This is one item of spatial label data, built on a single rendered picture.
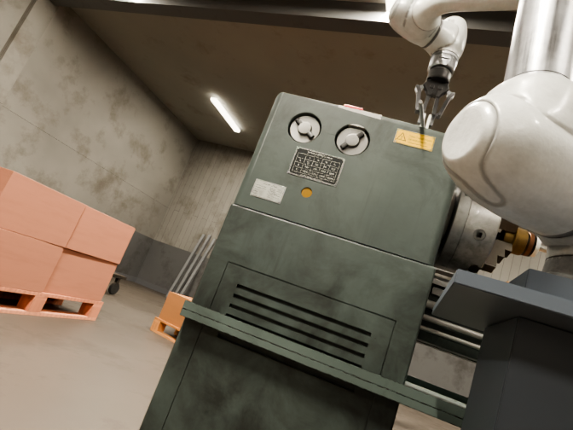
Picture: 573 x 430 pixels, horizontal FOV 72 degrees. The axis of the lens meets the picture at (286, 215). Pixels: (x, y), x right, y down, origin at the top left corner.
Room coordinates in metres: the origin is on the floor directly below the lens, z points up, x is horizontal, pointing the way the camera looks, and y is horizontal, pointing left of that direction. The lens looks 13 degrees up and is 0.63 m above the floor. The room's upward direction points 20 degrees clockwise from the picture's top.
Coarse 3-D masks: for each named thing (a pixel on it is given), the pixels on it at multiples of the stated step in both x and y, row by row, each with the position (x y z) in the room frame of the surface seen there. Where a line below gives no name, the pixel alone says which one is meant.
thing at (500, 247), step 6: (498, 240) 1.19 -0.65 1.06; (498, 246) 1.18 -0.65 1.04; (504, 246) 1.17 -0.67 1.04; (510, 246) 1.17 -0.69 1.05; (492, 252) 1.17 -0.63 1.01; (498, 252) 1.17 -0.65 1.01; (504, 252) 1.17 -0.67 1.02; (510, 252) 1.17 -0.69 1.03; (492, 258) 1.16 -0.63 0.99; (498, 258) 1.17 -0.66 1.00; (474, 264) 1.16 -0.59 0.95; (486, 264) 1.16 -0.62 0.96; (492, 264) 1.15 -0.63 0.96; (468, 270) 1.20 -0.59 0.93; (474, 270) 1.18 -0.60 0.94; (486, 270) 1.18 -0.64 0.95; (492, 270) 1.17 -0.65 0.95
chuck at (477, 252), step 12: (468, 216) 1.09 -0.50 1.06; (480, 216) 1.08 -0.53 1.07; (492, 216) 1.08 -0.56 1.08; (468, 228) 1.10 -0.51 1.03; (480, 228) 1.09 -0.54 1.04; (492, 228) 1.08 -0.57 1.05; (468, 240) 1.11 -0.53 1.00; (492, 240) 1.09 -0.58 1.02; (456, 252) 1.14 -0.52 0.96; (468, 252) 1.13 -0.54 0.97; (480, 252) 1.11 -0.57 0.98; (456, 264) 1.18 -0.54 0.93; (468, 264) 1.16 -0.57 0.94; (480, 264) 1.14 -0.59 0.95
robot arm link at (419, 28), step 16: (400, 0) 1.08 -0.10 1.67; (416, 0) 1.07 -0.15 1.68; (432, 0) 1.01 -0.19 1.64; (448, 0) 0.97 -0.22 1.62; (464, 0) 0.94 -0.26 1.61; (480, 0) 0.91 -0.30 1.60; (496, 0) 0.89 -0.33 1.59; (512, 0) 0.87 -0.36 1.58; (400, 16) 1.09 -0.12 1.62; (416, 16) 1.06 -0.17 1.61; (432, 16) 1.04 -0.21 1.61; (400, 32) 1.14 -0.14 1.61; (416, 32) 1.11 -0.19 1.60; (432, 32) 1.11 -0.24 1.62
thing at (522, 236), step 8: (504, 232) 1.22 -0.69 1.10; (520, 232) 1.16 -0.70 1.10; (504, 240) 1.18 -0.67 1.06; (512, 240) 1.18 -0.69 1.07; (520, 240) 1.16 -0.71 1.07; (528, 240) 1.16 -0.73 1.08; (536, 240) 1.15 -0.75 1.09; (512, 248) 1.17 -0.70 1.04; (520, 248) 1.17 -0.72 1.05; (528, 248) 1.16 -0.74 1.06; (528, 256) 1.19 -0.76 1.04
